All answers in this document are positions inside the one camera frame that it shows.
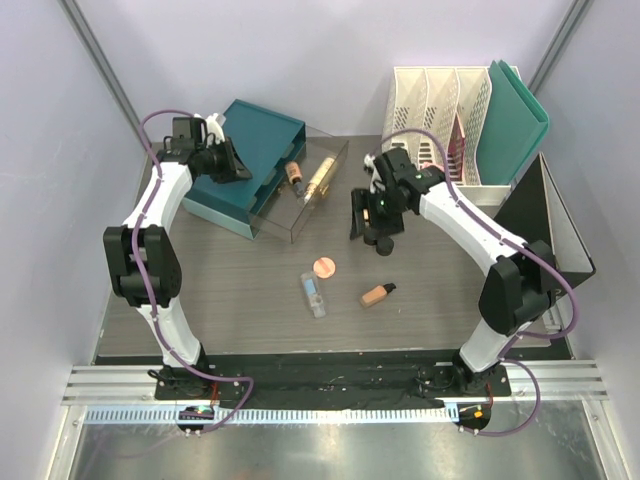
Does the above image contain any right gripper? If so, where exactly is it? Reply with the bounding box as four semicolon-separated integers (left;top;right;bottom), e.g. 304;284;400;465
351;187;410;241

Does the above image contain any cream gold pump bottle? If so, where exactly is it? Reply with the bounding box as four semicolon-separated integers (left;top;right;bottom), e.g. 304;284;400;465
300;157;336;205

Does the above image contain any small beige concealer tube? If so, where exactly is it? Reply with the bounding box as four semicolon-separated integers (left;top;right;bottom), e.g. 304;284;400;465
285;161;305;198

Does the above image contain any peach foundation bottle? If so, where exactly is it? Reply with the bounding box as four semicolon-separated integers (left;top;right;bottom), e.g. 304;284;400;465
360;283;396;308

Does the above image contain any clear blue label bottle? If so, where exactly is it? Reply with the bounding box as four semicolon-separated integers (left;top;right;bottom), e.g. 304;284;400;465
300;271;326;319

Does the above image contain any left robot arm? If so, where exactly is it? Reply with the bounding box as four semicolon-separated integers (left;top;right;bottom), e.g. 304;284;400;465
103;110;252;399

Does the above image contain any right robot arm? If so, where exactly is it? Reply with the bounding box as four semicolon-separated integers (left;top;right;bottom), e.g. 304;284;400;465
350;148;569;395

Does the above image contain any teal drawer organizer box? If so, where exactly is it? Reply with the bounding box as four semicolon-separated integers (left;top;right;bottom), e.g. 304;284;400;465
182;99;306;240

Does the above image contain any clear smoky open drawer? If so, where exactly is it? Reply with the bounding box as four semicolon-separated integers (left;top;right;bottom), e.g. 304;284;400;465
249;126;349;243

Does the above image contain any round pink compact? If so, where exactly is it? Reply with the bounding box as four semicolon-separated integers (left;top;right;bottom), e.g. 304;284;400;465
313;257;336;279

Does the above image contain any magenta booklet in rack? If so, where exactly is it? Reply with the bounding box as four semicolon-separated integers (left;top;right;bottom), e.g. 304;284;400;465
447;113;466;182

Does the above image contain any white file organizer rack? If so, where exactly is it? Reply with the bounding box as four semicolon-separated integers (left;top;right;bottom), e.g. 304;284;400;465
382;66;511;207

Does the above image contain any green plastic folder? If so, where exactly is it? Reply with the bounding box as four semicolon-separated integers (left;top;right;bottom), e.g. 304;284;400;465
476;60;550;185

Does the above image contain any black lever arch binder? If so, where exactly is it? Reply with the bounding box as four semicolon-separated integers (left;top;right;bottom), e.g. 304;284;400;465
495;153;596;288

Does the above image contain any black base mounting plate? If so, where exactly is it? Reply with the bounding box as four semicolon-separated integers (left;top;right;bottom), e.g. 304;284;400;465
149;350;511;410

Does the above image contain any white slotted cable duct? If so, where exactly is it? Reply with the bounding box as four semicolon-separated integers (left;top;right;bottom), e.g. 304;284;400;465
84;404;459;426

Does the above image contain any aluminium rail frame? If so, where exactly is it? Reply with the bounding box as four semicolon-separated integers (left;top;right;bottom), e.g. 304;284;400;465
62;360;608;405

